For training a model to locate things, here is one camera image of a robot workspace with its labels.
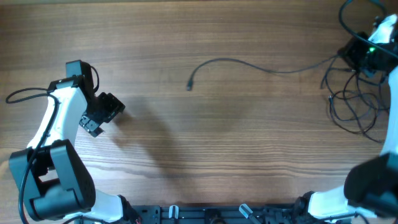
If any black USB cable long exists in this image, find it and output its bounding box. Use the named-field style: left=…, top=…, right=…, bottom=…
left=186, top=55, right=338, bottom=91

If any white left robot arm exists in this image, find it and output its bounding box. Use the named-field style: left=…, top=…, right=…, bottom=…
left=9, top=60, right=127, bottom=223

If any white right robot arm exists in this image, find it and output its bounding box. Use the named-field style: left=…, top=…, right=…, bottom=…
left=290, top=32, right=397, bottom=223

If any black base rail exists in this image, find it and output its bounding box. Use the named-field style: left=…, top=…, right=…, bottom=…
left=133, top=204, right=309, bottom=224

